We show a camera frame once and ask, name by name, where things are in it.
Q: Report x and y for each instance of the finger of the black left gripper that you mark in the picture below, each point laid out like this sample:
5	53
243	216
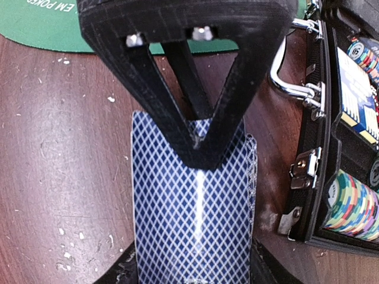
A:
120	33

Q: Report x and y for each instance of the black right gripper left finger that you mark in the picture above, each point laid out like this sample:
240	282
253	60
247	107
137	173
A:
124	270

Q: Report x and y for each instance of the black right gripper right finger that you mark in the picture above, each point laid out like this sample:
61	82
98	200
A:
265	268

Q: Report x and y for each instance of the black poker chip case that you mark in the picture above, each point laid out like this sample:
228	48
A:
327	144

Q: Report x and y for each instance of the grey playing card deck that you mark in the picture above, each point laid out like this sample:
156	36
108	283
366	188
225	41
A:
252	159

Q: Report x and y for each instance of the poker chip row right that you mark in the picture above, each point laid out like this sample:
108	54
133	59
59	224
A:
354	208

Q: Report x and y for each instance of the poker chip row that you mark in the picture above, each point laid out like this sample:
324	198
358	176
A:
354	208
364	52

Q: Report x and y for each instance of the green round poker mat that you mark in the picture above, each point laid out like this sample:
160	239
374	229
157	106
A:
54	25

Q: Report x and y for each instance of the blue boxed card deck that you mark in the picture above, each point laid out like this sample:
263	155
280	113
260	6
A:
358	105

